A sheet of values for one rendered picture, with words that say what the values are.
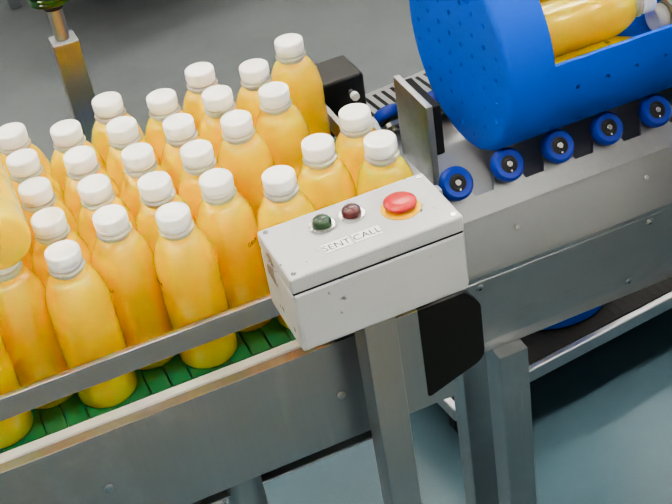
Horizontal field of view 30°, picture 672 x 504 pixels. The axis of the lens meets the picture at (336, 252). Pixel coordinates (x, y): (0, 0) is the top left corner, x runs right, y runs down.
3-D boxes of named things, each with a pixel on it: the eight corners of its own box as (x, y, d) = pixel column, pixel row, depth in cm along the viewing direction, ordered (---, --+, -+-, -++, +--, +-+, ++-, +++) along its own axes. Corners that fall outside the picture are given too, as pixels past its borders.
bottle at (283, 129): (266, 237, 168) (239, 114, 157) (281, 205, 174) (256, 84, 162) (317, 239, 166) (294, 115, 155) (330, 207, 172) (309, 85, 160)
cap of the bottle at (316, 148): (306, 145, 149) (304, 132, 148) (338, 144, 148) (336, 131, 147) (300, 163, 146) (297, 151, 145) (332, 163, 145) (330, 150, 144)
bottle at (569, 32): (521, 30, 154) (655, -15, 158) (492, 7, 159) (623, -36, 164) (522, 81, 158) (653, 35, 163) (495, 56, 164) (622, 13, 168)
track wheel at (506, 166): (519, 141, 162) (514, 144, 164) (488, 152, 161) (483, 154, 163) (531, 174, 162) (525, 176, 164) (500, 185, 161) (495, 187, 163)
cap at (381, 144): (366, 162, 144) (364, 149, 143) (362, 145, 148) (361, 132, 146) (400, 157, 144) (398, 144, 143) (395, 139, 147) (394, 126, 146)
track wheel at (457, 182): (468, 160, 161) (463, 162, 163) (436, 171, 160) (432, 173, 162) (480, 193, 161) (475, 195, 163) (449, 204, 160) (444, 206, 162)
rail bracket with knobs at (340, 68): (377, 138, 184) (368, 77, 178) (332, 154, 182) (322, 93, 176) (350, 109, 192) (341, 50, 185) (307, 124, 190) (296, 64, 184)
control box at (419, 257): (470, 288, 138) (463, 213, 132) (304, 353, 134) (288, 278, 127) (430, 242, 146) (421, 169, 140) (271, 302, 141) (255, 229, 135)
